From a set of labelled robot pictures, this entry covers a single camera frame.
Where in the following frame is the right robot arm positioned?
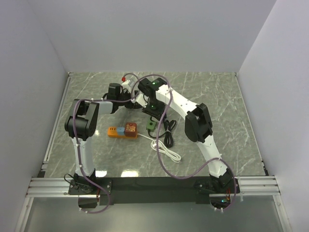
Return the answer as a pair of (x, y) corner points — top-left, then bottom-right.
(135, 75), (237, 193)

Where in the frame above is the orange power strip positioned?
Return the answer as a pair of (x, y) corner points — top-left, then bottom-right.
(107, 127), (138, 139)

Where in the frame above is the black base bar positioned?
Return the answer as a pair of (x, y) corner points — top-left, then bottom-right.
(68, 176), (240, 209)

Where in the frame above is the white power cable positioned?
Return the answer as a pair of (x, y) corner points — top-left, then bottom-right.
(137, 133), (182, 163)

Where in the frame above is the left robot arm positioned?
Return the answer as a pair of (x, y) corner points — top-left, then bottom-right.
(64, 83), (141, 194)

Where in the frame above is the blue charger plug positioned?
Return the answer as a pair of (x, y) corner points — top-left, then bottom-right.
(116, 127), (125, 136)

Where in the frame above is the black power cable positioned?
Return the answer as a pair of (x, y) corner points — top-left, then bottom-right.
(147, 118), (177, 147)

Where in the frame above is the aluminium frame rail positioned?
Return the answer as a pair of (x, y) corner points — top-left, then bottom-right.
(26, 176), (281, 198)

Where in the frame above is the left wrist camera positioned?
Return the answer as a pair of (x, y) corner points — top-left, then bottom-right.
(121, 77), (136, 92)

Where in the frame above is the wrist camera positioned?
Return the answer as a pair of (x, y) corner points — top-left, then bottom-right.
(121, 77), (136, 92)
(136, 93), (148, 108)

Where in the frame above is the green power strip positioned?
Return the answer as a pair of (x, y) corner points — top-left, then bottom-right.
(146, 118), (157, 131)

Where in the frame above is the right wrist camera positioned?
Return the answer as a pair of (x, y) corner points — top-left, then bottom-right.
(136, 93), (148, 108)

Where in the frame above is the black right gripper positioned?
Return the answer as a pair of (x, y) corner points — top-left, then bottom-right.
(141, 100), (165, 122)

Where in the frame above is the red koi cube adapter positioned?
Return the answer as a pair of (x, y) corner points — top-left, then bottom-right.
(124, 122), (138, 138)

